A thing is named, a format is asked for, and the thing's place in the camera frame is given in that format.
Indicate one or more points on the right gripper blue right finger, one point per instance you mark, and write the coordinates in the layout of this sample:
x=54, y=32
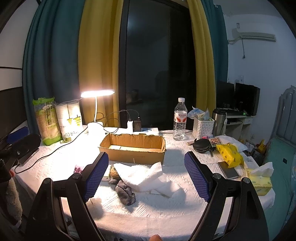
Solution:
x=246, y=219

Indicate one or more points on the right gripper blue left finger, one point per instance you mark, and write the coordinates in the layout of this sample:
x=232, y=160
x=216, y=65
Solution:
x=47, y=220

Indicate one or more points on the grey dotted sock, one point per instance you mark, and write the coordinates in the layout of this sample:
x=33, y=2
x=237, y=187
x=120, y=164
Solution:
x=125, y=194

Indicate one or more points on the white paper towel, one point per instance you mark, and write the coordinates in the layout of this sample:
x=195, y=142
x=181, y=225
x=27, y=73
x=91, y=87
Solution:
x=142, y=178

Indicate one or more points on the pink fluffy object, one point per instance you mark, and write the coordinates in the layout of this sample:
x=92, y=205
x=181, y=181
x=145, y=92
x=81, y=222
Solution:
x=78, y=169

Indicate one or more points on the brown plush pouch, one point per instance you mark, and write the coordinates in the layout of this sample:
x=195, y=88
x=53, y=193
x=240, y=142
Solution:
x=114, y=176

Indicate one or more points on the green paper cup pack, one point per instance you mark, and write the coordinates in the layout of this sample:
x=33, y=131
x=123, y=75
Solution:
x=47, y=121

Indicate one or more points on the yellow tissue box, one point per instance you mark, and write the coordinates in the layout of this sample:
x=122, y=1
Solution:
x=261, y=178

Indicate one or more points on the dark smartphone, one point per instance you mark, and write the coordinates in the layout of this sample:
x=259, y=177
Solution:
x=230, y=173

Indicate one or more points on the white paper cup pack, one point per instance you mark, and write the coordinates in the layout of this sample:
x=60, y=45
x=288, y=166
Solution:
x=69, y=119

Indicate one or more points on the yellow wipes packet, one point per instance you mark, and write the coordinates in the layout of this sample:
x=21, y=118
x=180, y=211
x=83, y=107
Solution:
x=230, y=155

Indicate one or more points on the white desk lamp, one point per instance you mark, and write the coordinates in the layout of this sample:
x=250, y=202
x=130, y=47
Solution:
x=90, y=110

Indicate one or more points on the colourful patterned card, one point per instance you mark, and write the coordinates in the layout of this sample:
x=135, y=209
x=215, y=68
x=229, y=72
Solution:
x=215, y=141

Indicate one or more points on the black round zip case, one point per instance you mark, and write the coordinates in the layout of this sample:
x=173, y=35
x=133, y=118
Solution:
x=201, y=145

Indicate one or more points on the teal curtain left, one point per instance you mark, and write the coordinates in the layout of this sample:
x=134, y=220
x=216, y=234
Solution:
x=50, y=60

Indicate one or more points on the teal curtain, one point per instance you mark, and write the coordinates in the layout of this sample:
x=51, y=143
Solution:
x=217, y=28
x=50, y=60

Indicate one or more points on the white textured table cover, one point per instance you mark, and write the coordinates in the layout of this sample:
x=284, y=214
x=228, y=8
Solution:
x=172, y=218

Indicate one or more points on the grey folding chair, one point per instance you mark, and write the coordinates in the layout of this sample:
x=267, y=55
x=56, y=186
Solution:
x=284, y=125

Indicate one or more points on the white perforated basket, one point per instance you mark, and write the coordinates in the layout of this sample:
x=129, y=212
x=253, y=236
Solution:
x=202, y=128

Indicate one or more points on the stainless steel thermos mug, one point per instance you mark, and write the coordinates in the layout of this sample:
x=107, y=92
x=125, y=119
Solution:
x=220, y=117

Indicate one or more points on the brown cardboard box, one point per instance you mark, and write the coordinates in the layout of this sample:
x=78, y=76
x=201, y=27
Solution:
x=137, y=149

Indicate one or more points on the white usb charger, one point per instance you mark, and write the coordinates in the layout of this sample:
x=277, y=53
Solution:
x=130, y=126

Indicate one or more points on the black computer monitor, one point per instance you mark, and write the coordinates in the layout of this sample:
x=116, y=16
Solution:
x=247, y=98

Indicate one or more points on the clear water bottle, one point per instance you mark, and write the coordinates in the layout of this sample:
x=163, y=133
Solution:
x=180, y=120

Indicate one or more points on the black power adapter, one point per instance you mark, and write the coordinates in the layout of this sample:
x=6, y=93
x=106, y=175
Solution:
x=137, y=125

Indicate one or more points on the white blue small box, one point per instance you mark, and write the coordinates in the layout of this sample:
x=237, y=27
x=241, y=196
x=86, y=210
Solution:
x=148, y=131

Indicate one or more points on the yellow curtain right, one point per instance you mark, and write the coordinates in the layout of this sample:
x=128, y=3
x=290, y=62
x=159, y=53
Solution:
x=205, y=71

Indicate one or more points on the teal curtain right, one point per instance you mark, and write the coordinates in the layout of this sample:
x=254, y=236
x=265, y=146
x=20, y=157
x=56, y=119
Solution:
x=217, y=28

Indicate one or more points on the white wall air conditioner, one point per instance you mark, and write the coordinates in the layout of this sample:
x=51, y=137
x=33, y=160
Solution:
x=239, y=35

